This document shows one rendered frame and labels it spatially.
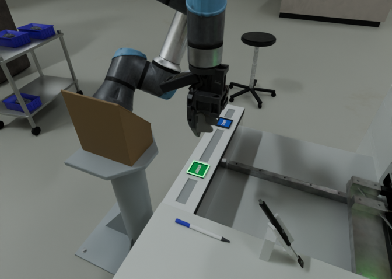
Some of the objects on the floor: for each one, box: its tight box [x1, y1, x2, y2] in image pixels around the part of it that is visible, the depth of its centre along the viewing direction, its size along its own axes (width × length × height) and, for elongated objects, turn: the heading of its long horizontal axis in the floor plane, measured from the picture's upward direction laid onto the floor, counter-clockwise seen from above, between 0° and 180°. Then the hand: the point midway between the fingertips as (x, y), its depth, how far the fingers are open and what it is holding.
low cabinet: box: [279, 0, 392, 27], centre depth 609 cm, size 213×263×99 cm
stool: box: [229, 32, 277, 108], centre depth 283 cm, size 58×56×70 cm
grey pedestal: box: [64, 131, 159, 275], centre depth 135 cm, size 51×44×82 cm
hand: (196, 132), depth 68 cm, fingers closed
